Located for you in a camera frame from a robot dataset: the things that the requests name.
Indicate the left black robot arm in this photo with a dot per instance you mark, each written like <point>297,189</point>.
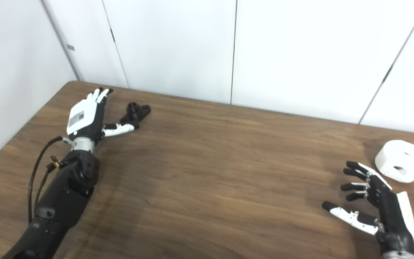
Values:
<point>63,201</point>

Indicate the grey wall label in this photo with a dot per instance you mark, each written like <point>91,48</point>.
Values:
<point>70,47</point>

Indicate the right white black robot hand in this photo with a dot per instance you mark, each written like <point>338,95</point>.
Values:
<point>390,212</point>

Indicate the round white cylinder piece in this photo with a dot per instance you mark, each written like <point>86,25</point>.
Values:
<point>401,158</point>

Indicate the black flanged holder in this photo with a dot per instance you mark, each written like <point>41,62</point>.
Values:
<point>138,110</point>

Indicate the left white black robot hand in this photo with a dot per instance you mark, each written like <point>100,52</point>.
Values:
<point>84,120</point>

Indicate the dark wall panel hinge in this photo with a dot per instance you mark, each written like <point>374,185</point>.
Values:
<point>387,73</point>
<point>112,35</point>

